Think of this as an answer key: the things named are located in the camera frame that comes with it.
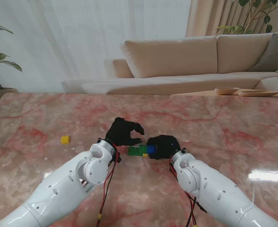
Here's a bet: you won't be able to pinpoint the wrist red black cables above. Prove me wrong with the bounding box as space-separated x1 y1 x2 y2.
95 144 122 227
168 157 208 227

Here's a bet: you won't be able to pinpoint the shallow wooden plate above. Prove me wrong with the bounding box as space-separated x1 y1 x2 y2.
238 89 278 97

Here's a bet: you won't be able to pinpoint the tall green branching houseplant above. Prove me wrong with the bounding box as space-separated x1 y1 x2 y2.
216 0 278 36

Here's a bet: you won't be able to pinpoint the left wrist red black cables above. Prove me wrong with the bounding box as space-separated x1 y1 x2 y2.
95 144 122 227

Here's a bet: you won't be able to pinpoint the right wrist red black cables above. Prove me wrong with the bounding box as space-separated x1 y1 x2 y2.
168 157 208 227

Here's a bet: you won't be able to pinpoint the grey sofa cushion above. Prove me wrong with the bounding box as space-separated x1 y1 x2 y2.
249 33 278 73

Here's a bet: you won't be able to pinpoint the large-leaf green potted plant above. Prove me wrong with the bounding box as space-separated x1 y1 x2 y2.
0 21 23 90

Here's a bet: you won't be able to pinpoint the beige sofa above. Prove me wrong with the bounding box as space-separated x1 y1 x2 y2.
62 30 278 96

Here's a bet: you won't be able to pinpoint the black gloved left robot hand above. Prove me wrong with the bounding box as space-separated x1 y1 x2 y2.
104 117 145 148

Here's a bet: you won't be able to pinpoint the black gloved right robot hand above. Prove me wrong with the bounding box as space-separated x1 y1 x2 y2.
146 134 181 160

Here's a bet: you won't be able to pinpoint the white sheer curtain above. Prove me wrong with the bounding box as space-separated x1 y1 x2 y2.
0 0 191 93

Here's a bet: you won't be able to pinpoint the wooden bowl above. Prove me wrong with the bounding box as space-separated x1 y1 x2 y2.
214 87 240 96

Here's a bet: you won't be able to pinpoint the beige curtain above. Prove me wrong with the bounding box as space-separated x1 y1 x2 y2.
185 0 278 38

